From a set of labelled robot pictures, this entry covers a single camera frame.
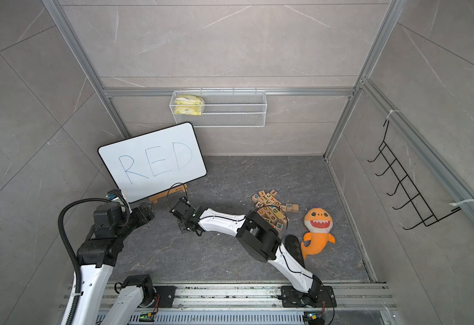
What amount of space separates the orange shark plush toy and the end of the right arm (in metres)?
0.47

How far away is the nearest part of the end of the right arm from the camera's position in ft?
2.24

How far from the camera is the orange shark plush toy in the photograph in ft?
2.75
